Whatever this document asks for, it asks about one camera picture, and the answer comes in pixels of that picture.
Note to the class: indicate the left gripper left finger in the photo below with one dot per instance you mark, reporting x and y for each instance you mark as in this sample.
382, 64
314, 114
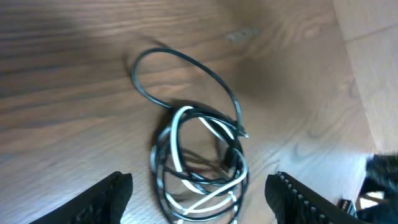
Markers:
103, 203

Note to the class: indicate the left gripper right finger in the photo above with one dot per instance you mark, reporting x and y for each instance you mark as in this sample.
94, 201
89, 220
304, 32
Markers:
294, 203

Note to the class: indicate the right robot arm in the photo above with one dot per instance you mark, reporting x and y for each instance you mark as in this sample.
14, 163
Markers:
381, 176

